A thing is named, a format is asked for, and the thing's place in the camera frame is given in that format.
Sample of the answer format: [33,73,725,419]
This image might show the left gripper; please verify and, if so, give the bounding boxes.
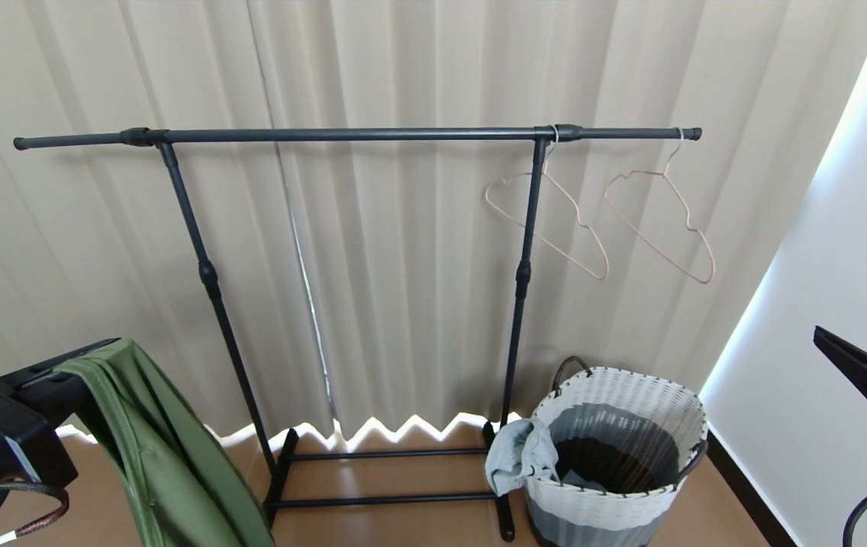
[0,378,79,495]

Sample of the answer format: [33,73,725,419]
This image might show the green long-sleeved shirt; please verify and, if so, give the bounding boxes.
[52,337,277,547]

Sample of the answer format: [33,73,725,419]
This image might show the pink clothes hanger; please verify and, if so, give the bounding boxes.
[484,139,611,281]
[603,135,717,286]

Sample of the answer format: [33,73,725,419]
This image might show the white laundry basket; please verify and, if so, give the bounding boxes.
[524,355,710,547]

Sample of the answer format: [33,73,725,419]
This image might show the black clothes rack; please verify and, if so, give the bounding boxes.
[13,123,704,542]

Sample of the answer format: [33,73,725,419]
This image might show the pale grey shorts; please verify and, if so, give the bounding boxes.
[484,417,609,499]

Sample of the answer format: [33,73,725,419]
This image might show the beige curtain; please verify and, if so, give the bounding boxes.
[0,0,867,451]

